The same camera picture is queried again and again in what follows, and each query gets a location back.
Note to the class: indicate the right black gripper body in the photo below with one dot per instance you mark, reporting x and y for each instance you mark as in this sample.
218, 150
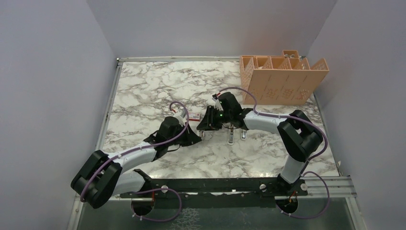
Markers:
227, 116

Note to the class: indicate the orange desk organizer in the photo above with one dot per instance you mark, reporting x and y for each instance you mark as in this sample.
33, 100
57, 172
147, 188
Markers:
287, 79

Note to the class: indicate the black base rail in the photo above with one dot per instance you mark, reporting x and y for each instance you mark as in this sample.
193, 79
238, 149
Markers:
215, 193

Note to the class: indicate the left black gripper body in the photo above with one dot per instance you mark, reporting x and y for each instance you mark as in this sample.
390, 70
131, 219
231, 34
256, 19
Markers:
179, 128

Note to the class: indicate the aluminium table frame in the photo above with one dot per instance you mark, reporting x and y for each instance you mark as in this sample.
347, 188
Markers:
142, 91

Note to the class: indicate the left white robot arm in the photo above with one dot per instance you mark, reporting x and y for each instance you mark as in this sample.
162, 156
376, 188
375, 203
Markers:
105, 175

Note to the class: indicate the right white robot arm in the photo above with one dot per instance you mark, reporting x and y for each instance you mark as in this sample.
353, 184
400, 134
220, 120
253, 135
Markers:
299, 136

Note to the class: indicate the red white staple box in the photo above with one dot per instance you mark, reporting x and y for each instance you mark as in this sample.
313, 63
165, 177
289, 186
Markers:
194, 117

